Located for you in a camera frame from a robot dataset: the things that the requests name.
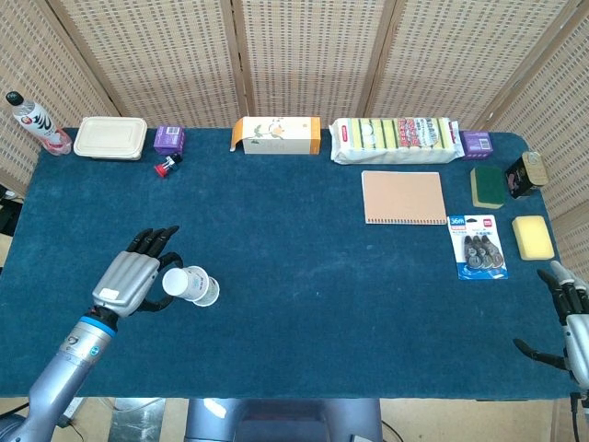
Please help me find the bamboo folding screen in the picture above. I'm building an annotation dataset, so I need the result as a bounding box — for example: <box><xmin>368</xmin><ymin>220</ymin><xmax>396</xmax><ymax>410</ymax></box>
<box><xmin>0</xmin><ymin>0</ymin><xmax>589</xmax><ymax>286</ymax></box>

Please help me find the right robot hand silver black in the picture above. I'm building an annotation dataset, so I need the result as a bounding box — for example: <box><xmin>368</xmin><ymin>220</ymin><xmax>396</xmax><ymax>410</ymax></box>
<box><xmin>513</xmin><ymin>260</ymin><xmax>589</xmax><ymax>384</ymax></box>

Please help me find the clear water bottle black cap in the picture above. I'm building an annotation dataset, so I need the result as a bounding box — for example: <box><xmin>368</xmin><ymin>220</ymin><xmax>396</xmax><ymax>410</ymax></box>
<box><xmin>5</xmin><ymin>90</ymin><xmax>74</xmax><ymax>157</ymax></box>

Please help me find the red black stamp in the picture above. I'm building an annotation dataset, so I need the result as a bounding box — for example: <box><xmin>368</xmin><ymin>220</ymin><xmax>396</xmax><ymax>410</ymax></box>
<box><xmin>154</xmin><ymin>154</ymin><xmax>184</xmax><ymax>179</ymax></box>

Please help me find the purple small box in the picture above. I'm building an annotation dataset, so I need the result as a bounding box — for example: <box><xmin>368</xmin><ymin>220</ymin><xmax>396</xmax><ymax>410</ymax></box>
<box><xmin>461</xmin><ymin>130</ymin><xmax>496</xmax><ymax>160</ymax></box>
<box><xmin>153</xmin><ymin>124</ymin><xmax>187</xmax><ymax>157</ymax></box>

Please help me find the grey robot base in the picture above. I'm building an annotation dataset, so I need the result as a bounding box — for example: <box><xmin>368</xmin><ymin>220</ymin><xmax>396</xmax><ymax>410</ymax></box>
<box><xmin>183</xmin><ymin>398</ymin><xmax>384</xmax><ymax>442</ymax></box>

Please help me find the brown spiral notebook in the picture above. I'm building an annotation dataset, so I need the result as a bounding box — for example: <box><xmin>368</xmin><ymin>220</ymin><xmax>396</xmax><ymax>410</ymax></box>
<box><xmin>361</xmin><ymin>170</ymin><xmax>448</xmax><ymax>226</ymax></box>

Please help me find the beige lidded food container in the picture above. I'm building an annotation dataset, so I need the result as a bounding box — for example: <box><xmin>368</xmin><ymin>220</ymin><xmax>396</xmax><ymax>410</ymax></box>
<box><xmin>73</xmin><ymin>116</ymin><xmax>149</xmax><ymax>162</ymax></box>

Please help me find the white power strip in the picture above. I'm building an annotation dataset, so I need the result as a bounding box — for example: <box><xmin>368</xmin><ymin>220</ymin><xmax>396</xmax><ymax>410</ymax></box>
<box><xmin>57</xmin><ymin>397</ymin><xmax>87</xmax><ymax>428</ymax></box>

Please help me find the correction tape blister pack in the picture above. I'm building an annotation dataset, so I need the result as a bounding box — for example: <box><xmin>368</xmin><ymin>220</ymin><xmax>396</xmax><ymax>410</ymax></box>
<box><xmin>446</xmin><ymin>214</ymin><xmax>510</xmax><ymax>281</ymax></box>

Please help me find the blue table cloth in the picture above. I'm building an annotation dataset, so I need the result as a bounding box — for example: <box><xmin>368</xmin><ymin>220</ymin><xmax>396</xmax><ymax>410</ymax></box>
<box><xmin>0</xmin><ymin>127</ymin><xmax>576</xmax><ymax>401</ymax></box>

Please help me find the white orange carton box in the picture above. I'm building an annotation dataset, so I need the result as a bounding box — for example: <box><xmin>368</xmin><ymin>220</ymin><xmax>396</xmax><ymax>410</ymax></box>
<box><xmin>229</xmin><ymin>115</ymin><xmax>322</xmax><ymax>156</ymax></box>

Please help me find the pack of yellow sponges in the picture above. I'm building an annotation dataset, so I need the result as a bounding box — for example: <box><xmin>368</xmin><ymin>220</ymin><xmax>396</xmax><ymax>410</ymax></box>
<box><xmin>329</xmin><ymin>116</ymin><xmax>465</xmax><ymax>166</ymax></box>

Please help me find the green yellow scouring sponge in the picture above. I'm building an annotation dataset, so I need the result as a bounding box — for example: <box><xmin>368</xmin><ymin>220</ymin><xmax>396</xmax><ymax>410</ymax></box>
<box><xmin>469</xmin><ymin>165</ymin><xmax>507</xmax><ymax>210</ymax></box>

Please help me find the white paper cup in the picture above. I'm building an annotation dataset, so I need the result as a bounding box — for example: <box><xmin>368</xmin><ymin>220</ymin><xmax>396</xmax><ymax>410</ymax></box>
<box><xmin>191</xmin><ymin>275</ymin><xmax>222</xmax><ymax>308</ymax></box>
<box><xmin>162</xmin><ymin>264</ymin><xmax>206</xmax><ymax>300</ymax></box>

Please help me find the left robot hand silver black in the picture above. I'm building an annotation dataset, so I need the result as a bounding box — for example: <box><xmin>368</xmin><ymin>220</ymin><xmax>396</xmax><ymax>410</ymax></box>
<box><xmin>91</xmin><ymin>225</ymin><xmax>185</xmax><ymax>320</ymax></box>

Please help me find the black gold tin can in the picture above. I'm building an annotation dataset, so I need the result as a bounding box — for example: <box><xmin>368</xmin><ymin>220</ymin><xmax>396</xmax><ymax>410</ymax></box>
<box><xmin>503</xmin><ymin>150</ymin><xmax>549</xmax><ymax>201</ymax></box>

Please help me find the metal table leg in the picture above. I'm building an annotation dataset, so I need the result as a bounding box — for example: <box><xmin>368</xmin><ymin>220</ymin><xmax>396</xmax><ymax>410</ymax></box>
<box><xmin>109</xmin><ymin>398</ymin><xmax>166</xmax><ymax>442</ymax></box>

